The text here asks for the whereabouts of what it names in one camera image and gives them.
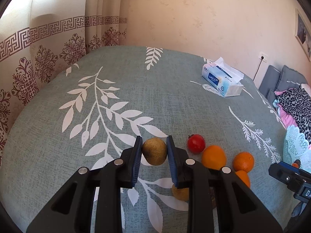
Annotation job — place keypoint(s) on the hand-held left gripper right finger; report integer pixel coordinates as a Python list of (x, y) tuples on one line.
[(171, 160)]

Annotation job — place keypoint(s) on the large orange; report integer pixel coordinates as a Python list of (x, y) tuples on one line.
[(214, 156)]

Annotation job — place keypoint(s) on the green leaf-print bedsheet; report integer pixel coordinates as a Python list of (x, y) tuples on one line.
[(155, 97)]

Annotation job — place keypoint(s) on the red tomato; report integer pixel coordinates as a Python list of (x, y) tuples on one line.
[(196, 143)]

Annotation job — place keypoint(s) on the framed wall picture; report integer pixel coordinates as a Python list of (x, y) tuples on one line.
[(302, 32)]

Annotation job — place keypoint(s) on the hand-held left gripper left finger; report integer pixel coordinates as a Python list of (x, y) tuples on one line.
[(137, 155)]

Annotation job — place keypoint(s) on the white wall socket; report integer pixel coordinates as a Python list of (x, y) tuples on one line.
[(263, 57)]

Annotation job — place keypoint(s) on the patterned beige curtain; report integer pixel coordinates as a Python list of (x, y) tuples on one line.
[(48, 41)]

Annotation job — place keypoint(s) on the light blue lace basket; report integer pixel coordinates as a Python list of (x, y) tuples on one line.
[(297, 143)]

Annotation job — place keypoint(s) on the leopard print cloth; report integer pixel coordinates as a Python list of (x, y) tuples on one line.
[(297, 104)]

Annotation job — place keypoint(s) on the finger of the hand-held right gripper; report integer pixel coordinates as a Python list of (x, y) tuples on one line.
[(283, 170)]

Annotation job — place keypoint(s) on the blue white tissue box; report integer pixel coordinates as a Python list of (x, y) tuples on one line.
[(222, 82)]

